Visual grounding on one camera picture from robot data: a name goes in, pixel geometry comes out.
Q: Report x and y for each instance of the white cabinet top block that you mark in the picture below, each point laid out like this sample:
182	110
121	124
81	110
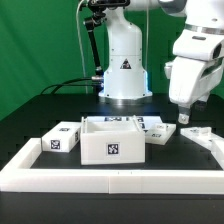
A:
62	138

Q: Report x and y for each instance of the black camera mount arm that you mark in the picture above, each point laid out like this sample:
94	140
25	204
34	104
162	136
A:
98	8

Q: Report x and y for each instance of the white marker base plate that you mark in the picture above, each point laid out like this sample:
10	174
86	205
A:
146	122

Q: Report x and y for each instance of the white cabinet body box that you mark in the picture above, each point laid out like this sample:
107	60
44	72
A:
116	142

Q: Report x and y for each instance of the white workspace border frame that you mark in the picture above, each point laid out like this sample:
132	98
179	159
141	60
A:
19	176

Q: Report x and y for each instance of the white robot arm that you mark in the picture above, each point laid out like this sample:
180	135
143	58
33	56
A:
117	50

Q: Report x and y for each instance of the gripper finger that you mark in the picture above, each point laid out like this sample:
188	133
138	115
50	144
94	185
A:
200	105
184	115

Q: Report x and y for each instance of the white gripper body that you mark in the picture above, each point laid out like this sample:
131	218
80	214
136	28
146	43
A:
192	80

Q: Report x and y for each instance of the white cabinet door panel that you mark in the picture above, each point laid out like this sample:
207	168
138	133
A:
160	133

